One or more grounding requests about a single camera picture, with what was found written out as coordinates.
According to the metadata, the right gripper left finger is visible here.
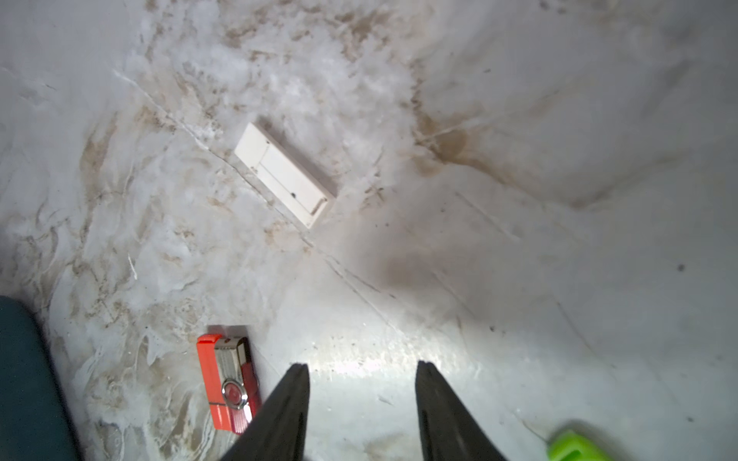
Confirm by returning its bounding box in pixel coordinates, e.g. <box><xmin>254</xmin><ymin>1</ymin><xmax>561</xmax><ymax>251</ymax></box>
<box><xmin>221</xmin><ymin>363</ymin><xmax>311</xmax><ymax>461</ymax></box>

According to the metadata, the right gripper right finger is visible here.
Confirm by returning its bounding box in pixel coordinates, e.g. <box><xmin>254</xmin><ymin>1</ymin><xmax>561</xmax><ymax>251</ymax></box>
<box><xmin>415</xmin><ymin>361</ymin><xmax>505</xmax><ymax>461</ymax></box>

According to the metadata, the red swivel usb drive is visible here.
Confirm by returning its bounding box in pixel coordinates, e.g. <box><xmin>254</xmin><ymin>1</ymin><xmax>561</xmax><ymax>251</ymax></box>
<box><xmin>196</xmin><ymin>333</ymin><xmax>263</xmax><ymax>435</ymax></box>

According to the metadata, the green usb flash drive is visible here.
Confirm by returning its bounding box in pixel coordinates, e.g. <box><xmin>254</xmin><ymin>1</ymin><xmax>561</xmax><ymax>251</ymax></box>
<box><xmin>547</xmin><ymin>430</ymin><xmax>612</xmax><ymax>461</ymax></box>

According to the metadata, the white usb flash drive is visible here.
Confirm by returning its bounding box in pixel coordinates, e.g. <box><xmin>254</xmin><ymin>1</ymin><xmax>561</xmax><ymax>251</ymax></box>
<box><xmin>234</xmin><ymin>123</ymin><xmax>334</xmax><ymax>229</ymax></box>

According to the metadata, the teal plastic storage box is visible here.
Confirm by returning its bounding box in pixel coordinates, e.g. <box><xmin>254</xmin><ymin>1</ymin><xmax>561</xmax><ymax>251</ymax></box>
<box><xmin>1</xmin><ymin>297</ymin><xmax>81</xmax><ymax>460</ymax></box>

